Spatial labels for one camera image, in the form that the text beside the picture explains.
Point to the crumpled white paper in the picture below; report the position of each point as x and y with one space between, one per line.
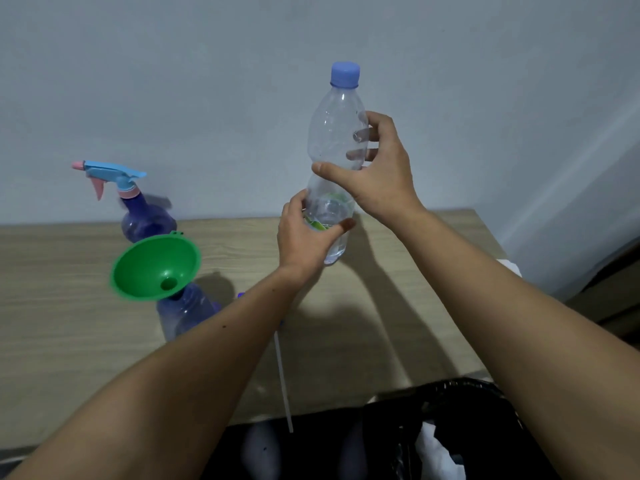
437 454

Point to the round blue spray bottle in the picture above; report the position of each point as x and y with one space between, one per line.
145 219

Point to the blue spray bottle body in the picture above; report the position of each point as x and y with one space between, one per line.
187 309

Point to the person's right hand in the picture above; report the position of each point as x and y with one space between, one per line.
385 184

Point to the black trash bin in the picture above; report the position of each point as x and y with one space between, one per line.
475 399

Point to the person's right forearm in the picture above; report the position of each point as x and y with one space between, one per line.
540 354

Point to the light blue bottle cap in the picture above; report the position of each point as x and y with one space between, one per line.
345 74

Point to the brown curtain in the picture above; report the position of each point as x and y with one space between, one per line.
615 294

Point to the green plastic funnel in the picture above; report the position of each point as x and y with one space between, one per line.
145 264

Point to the clear plastic water bottle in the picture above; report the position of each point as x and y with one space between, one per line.
332 119

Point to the person's left hand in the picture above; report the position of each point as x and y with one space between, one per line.
300 249

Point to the person's left forearm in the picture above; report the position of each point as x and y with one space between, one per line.
165 389

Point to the stack of white paper sheets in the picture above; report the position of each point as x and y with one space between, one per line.
510 268

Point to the white blue trigger sprayer head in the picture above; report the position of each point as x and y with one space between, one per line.
282 374

